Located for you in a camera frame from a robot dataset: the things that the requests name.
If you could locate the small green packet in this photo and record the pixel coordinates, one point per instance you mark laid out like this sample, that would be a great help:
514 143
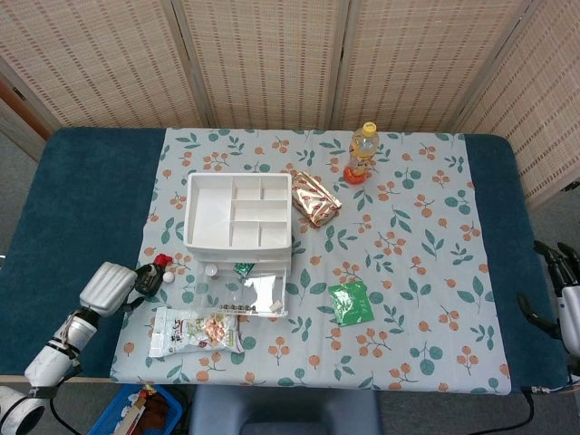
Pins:
243 268

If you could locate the orange iced tea bottle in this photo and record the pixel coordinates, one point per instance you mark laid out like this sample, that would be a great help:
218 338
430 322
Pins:
360 149

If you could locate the brown wooden door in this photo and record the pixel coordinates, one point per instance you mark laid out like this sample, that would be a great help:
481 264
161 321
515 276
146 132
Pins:
22 113

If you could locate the white plastic drawer organizer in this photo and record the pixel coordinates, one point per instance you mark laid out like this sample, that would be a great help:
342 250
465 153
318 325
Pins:
208 213

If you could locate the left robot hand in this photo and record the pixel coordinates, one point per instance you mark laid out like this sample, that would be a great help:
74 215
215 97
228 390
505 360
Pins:
106 287

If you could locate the small white bottle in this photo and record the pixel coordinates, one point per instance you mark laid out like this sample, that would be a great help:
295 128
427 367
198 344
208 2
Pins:
211 271

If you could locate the small white ball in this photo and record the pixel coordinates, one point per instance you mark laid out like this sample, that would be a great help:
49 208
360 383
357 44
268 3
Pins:
168 277

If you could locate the floral leaf print tablecloth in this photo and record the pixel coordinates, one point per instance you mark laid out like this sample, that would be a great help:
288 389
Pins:
408 272

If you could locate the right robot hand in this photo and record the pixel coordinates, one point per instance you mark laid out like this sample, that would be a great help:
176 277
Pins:
571 317

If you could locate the green tea sachet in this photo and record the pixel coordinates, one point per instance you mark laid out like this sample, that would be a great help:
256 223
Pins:
351 303

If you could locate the teal blue table cover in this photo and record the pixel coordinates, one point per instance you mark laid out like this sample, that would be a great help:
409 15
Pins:
68 204

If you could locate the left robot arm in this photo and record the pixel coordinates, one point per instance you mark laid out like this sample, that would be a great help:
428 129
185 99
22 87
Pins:
50 362

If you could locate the blue-grey chair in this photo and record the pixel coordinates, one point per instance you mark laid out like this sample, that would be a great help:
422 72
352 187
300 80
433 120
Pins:
281 408

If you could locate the woven bamboo folding screen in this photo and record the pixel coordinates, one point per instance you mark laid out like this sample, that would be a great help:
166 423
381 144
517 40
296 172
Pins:
272 59

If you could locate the blue plastic basket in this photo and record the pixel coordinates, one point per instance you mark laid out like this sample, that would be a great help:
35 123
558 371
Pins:
109 412

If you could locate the black ink bottle red cap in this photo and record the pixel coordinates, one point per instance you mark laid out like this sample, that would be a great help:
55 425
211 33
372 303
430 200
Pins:
153 283

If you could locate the white nut snack bag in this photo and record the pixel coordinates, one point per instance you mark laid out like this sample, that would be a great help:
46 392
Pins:
181 333

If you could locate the gold foil snack packet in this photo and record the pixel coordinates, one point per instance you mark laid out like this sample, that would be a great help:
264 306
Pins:
315 199

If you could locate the small white cap piece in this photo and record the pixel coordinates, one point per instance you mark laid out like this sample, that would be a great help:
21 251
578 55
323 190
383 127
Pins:
275 307

